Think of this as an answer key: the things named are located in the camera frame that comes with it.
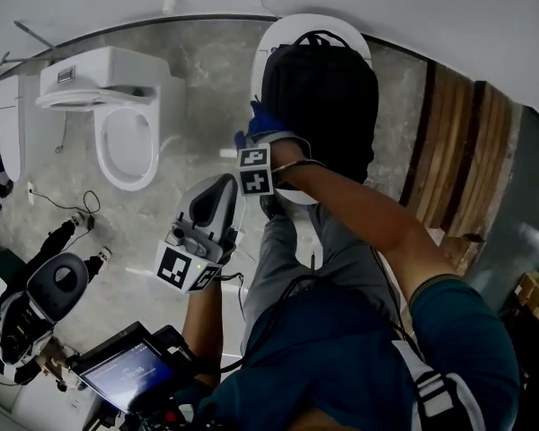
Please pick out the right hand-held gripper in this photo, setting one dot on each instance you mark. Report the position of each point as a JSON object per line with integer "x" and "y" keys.
{"x": 253, "y": 182}

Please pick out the dark green bin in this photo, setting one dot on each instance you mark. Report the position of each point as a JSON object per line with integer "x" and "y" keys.
{"x": 4, "y": 267}

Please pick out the black chest rig mount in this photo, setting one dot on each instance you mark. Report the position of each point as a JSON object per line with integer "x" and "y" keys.
{"x": 161, "y": 418}

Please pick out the white toilet with tank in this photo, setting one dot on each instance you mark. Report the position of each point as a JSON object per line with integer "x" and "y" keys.
{"x": 117, "y": 65}

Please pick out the black backpack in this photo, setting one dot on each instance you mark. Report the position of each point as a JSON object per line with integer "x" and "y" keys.
{"x": 319, "y": 106}

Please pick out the brown wooden planks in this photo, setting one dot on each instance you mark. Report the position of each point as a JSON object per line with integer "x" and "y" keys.
{"x": 458, "y": 151}

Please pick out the white power socket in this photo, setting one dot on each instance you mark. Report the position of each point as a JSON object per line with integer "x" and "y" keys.
{"x": 30, "y": 193}

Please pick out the person's left forearm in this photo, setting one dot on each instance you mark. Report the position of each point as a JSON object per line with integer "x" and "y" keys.
{"x": 204, "y": 326}

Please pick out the person's teal shirt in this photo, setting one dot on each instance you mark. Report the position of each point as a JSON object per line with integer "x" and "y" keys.
{"x": 332, "y": 353}

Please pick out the white oval smart toilet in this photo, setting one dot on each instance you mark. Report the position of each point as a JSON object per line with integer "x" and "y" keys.
{"x": 10, "y": 128}

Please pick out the person's right forearm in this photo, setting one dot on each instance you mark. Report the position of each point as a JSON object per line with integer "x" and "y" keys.
{"x": 364, "y": 213}

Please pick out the person's left shoe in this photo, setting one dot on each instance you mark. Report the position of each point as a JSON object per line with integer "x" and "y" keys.
{"x": 271, "y": 207}

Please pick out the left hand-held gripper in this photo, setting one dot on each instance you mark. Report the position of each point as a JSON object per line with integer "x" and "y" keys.
{"x": 175, "y": 263}

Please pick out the black chest-mounted monitor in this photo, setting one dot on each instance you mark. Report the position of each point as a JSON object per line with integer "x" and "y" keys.
{"x": 126, "y": 371}

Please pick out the white toilet with closed lid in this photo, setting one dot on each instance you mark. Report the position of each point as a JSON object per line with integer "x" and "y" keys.
{"x": 278, "y": 29}

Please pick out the blue cloth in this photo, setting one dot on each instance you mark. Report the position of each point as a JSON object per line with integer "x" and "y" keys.
{"x": 262, "y": 121}

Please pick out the person's grey trousers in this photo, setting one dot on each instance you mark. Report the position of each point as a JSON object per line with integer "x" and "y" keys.
{"x": 274, "y": 258}

